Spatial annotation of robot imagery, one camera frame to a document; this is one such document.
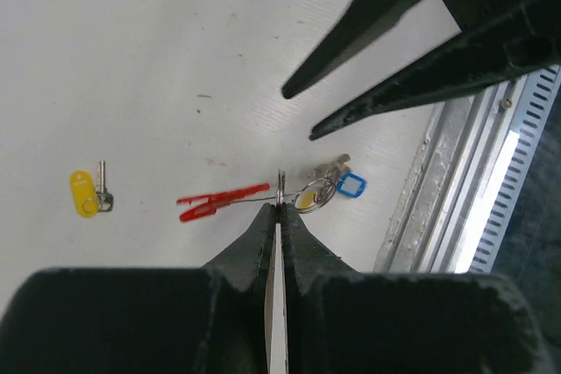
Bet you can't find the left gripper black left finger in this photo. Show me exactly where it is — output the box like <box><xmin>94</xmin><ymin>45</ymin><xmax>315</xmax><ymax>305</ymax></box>
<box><xmin>1</xmin><ymin>204</ymin><xmax>276</xmax><ymax>373</ymax></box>

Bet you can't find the yellow tag key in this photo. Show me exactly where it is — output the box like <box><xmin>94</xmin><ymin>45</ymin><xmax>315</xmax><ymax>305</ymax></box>
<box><xmin>69</xmin><ymin>160</ymin><xmax>115</xmax><ymax>218</ymax></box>
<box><xmin>295</xmin><ymin>190</ymin><xmax>317</xmax><ymax>213</ymax></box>

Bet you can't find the white slotted cable duct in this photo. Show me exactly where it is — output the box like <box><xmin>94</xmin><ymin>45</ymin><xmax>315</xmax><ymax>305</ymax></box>
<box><xmin>469</xmin><ymin>65</ymin><xmax>560</xmax><ymax>273</ymax></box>

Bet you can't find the red handle keyring holder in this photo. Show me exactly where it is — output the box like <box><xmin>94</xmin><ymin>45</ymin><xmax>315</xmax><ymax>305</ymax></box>
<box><xmin>176</xmin><ymin>167</ymin><xmax>338</xmax><ymax>222</ymax></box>

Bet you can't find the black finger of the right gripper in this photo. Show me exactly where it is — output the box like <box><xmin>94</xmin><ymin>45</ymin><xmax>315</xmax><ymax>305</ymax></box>
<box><xmin>281</xmin><ymin>0</ymin><xmax>421</xmax><ymax>99</ymax></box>

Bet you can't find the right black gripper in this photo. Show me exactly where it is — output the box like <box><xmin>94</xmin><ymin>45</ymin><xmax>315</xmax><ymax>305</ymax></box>
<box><xmin>309</xmin><ymin>0</ymin><xmax>560</xmax><ymax>140</ymax></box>

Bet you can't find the blue tag key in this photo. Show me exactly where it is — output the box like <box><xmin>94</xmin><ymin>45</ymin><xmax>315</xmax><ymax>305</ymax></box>
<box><xmin>313</xmin><ymin>153</ymin><xmax>367</xmax><ymax>199</ymax></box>

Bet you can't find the aluminium mounting rail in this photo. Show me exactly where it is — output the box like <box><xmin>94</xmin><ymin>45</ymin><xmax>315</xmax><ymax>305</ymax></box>
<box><xmin>373</xmin><ymin>77</ymin><xmax>527</xmax><ymax>272</ymax></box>

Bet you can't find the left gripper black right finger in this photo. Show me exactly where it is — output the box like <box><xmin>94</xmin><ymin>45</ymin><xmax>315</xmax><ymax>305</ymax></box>
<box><xmin>280</xmin><ymin>204</ymin><xmax>556</xmax><ymax>373</ymax></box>

